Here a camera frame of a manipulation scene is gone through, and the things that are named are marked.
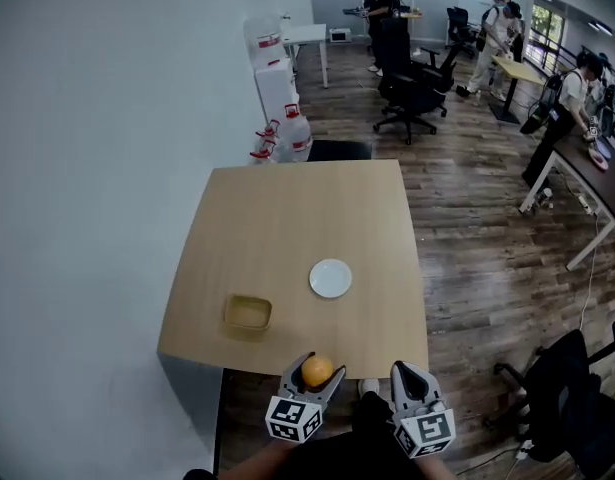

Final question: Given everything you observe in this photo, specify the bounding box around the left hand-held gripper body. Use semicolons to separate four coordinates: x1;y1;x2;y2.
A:
264;367;339;444

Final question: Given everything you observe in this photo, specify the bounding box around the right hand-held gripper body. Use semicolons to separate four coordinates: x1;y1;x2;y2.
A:
388;387;457;461

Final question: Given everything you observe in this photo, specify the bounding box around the orange round fruit food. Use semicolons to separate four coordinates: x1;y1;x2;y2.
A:
301;354;335;389

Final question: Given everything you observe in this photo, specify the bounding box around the white round plate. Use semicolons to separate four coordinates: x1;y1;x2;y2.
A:
308;258;354;300

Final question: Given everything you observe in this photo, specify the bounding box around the person's left forearm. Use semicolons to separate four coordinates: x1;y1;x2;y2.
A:
221;436;301;480

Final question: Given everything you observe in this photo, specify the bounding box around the person's right forearm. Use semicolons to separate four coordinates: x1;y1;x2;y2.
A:
411;453;461;480

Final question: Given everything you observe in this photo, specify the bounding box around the pink plate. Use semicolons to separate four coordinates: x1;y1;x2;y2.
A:
586;146;611;172

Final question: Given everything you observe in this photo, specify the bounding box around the person's black clothing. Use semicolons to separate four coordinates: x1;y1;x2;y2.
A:
182;390;441;480

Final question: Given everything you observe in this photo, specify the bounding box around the yellow square plastic container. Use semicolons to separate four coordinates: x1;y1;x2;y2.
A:
222;293;274;343

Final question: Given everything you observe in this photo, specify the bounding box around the black chair with armrests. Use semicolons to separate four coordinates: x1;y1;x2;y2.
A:
492;319;615;480

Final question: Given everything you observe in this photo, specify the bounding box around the clear water jug red label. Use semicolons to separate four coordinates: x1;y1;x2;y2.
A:
248;139;279;166
243;16;284;65
280;102;314;163
255;119;284;164

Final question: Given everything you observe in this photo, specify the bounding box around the black chair backrest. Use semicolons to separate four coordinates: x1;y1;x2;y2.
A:
305;139;374;163

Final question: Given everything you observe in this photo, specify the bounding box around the white water dispenser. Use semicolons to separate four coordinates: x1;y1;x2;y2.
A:
253;57;297;125

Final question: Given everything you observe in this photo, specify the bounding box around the large black office chair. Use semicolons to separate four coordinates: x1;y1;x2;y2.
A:
372;16;449;146

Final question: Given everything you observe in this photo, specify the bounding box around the light wooden standing desk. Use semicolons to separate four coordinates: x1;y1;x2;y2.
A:
488;54;547;126

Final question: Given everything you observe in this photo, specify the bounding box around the small white desk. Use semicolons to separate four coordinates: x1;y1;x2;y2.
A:
280;23;331;90

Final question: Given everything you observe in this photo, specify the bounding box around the black mesh office chair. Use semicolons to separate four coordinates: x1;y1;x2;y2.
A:
445;6;481;60

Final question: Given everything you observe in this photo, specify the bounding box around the white cable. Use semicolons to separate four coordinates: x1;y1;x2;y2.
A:
578;211;602;332

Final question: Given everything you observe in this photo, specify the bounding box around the dark desk white frame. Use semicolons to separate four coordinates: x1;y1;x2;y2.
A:
517;131;615;273

